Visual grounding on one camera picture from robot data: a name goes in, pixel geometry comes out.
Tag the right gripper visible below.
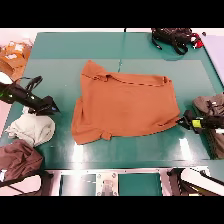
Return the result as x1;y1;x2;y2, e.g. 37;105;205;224
175;109;198;132

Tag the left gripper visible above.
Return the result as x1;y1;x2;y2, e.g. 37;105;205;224
32;95;62;117

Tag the grey-brown garment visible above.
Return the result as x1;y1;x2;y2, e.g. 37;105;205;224
192;92;224;160

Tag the pale grey garment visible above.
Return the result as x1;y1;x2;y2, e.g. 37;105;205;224
4;106;56;148

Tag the brown cardboard box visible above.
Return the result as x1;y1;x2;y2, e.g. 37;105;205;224
0;40;33;81

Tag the brown garment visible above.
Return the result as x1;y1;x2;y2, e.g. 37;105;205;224
0;139;45;183

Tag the orange T-shirt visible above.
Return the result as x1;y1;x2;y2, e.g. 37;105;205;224
71;59;182;146

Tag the black bag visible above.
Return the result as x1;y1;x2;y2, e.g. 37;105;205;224
150;27;204;56

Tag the black cable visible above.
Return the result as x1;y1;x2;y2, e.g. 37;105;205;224
14;75;44;93

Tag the silver frame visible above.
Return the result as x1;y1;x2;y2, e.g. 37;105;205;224
43;167;211;197

